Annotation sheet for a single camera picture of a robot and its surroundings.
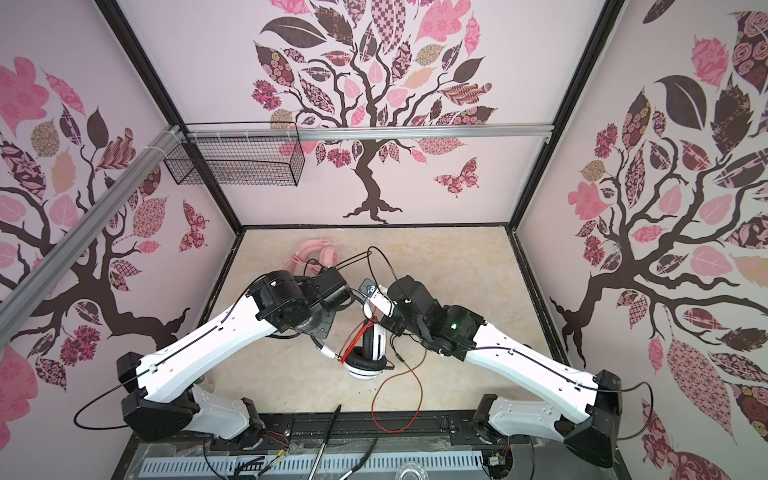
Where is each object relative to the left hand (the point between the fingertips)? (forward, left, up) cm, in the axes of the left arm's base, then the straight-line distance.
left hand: (314, 325), depth 69 cm
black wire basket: (+55, +30, +11) cm, 63 cm away
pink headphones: (+36, +10, -19) cm, 42 cm away
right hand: (+7, -17, +3) cm, 19 cm away
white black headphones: (-8, -13, -1) cm, 15 cm away
